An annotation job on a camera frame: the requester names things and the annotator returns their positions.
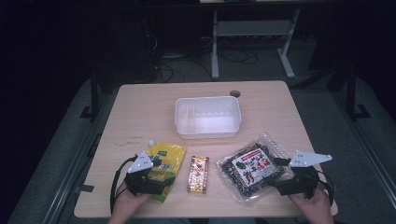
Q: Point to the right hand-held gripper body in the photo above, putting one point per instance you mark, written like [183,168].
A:
[302,183]

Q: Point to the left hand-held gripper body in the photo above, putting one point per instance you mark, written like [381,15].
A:
[140,163]

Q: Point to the yellow spouted drink pouch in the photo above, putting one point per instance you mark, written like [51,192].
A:
[170,155]

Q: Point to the clear packet of seaweed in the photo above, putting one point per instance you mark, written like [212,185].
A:
[249,169]

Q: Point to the white plastic bin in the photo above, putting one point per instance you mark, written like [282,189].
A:
[207,116]

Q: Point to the person's right hand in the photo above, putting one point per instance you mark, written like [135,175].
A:
[311,207]

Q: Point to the person's left hand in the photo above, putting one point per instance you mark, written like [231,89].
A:
[127,202]

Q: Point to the gold snack bar packet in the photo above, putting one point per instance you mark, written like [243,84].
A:
[198,174]

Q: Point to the grey tape strip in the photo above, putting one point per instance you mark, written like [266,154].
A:
[85,188]

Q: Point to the black metal stand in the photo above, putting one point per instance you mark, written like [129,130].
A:
[351,96]
[94,96]

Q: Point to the white metal desk frame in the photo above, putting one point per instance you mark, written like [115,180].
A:
[249,28]

